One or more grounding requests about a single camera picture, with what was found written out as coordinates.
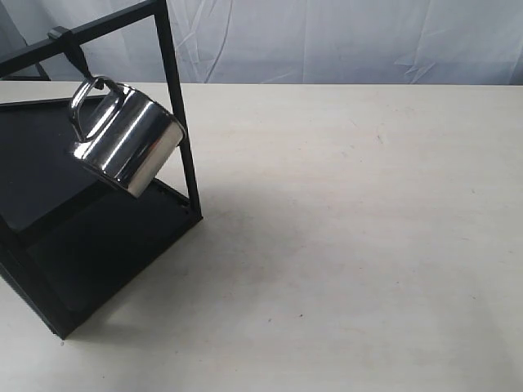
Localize stainless steel mug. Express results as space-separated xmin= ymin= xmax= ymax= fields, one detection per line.
xmin=68 ymin=75 xmax=186 ymax=198

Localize black two-tier rack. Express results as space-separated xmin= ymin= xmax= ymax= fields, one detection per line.
xmin=1 ymin=1 xmax=202 ymax=338

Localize black rack hook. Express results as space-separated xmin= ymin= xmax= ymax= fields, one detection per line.
xmin=47 ymin=26 xmax=94 ymax=79

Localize white backdrop cloth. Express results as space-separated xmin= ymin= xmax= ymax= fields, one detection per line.
xmin=1 ymin=1 xmax=522 ymax=85

